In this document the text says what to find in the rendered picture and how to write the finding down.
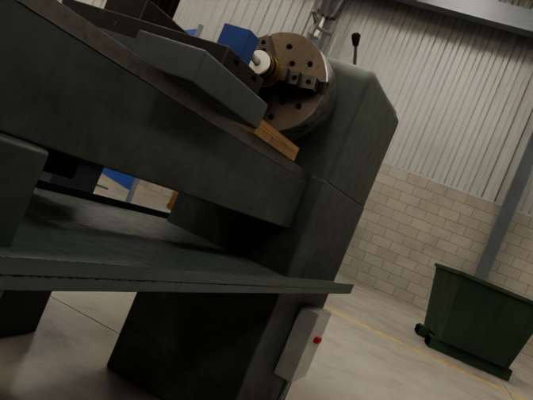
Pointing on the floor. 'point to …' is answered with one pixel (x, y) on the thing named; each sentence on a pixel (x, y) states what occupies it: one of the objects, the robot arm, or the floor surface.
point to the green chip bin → (476, 321)
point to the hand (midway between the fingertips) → (320, 28)
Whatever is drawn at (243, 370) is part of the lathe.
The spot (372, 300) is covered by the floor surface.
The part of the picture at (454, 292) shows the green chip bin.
